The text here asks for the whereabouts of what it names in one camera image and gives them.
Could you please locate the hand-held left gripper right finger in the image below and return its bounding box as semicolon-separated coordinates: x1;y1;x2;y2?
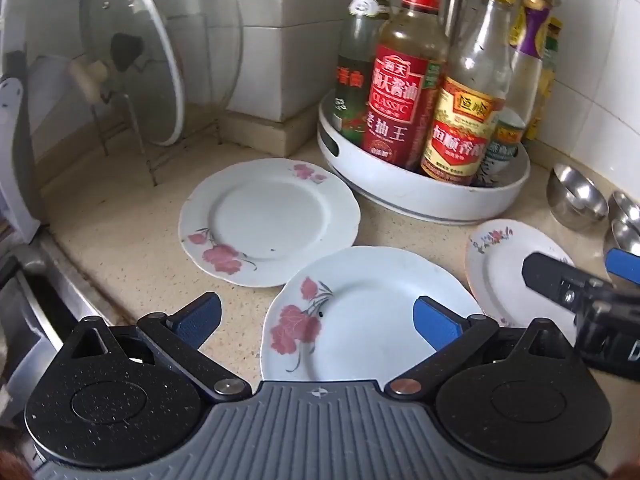
384;296;576;403

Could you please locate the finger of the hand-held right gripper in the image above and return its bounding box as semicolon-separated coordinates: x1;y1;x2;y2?
521;254;614;316
604;248;640;286

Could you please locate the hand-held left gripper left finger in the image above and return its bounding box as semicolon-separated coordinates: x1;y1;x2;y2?
71;292;253;404

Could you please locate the stainless steel bowl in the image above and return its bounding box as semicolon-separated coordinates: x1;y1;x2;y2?
546;163;610;231
607;190;640;223
602;219;640;261

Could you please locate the small white floral plate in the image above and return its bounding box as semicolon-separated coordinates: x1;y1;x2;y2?
465;219;584;344

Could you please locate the large white floral plate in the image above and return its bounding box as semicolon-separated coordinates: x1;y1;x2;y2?
178;158;361;289
260;246;484;384

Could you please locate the white round turntable tray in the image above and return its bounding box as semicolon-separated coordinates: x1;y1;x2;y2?
317;87;531;225

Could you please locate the small green label jar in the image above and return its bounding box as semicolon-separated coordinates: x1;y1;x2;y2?
475;109;527;189

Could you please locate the stainless steel sink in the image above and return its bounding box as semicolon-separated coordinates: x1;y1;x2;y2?
0;239;127;413

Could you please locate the yellow cap vinegar bottle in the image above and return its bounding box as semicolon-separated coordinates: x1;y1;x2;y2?
420;0;521;186

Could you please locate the yellow green label oil bottle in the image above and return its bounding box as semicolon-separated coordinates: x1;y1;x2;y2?
525;17;564;142

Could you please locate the red label soy sauce bottle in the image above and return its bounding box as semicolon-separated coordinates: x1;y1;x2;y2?
361;0;449;171

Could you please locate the purple label gold cap bottle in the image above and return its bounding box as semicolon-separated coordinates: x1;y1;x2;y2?
505;0;554;132

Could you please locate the white kitchen appliance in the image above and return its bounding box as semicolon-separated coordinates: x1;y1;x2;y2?
0;74;47;232

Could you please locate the dark cap glass bottle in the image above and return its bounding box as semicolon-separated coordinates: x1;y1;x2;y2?
442;0;482;41

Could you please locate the large glass pot lid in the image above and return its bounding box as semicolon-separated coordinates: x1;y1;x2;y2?
145;0;246;117

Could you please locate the green glass bottle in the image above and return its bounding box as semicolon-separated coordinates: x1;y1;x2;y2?
332;0;394;147

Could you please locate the glass pot lid beige knob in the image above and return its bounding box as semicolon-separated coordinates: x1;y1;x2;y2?
70;0;189;147

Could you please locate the metal wire lid rack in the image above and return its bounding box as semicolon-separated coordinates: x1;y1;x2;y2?
90;10;224;187

